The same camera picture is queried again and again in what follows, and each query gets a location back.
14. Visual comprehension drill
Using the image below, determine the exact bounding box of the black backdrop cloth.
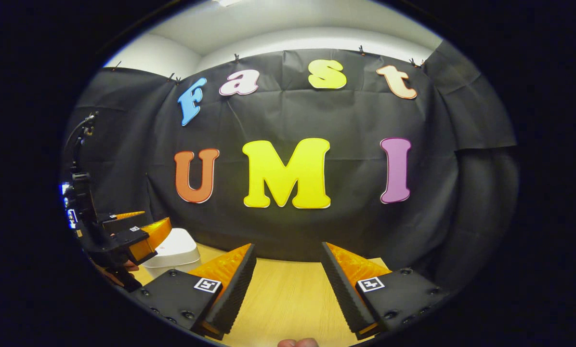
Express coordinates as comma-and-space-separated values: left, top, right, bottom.
64, 41, 519, 290

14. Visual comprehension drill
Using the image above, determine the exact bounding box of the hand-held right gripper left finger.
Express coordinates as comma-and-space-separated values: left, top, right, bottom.
131, 243, 258, 341

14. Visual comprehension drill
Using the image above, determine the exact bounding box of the wooden desktop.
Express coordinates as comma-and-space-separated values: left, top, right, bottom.
124, 242, 390, 347

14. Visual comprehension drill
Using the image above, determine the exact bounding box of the white desktop garbage bin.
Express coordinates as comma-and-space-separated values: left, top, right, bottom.
141, 228, 202, 279

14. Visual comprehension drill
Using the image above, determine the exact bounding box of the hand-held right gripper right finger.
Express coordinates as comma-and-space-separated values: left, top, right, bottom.
321, 241, 450, 340

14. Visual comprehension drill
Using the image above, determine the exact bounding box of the black cable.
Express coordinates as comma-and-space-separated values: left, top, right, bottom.
64, 112, 98, 174

